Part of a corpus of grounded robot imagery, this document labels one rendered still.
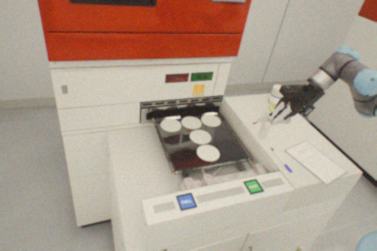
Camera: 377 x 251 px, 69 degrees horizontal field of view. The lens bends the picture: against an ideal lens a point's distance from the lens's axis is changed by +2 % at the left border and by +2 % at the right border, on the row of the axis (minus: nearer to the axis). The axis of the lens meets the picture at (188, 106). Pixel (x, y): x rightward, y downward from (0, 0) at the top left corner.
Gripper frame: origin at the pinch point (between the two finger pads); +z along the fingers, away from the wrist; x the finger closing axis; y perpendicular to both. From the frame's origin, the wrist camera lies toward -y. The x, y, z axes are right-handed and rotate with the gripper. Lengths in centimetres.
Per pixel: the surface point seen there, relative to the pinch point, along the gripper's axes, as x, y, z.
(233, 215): -19.8, -2.2, 31.4
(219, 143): 15.2, 4.8, 26.6
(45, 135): 138, -27, 157
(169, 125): 31, -11, 38
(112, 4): 37, -62, 6
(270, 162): -3.2, 14.7, 14.4
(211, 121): 31.4, 7.2, 25.4
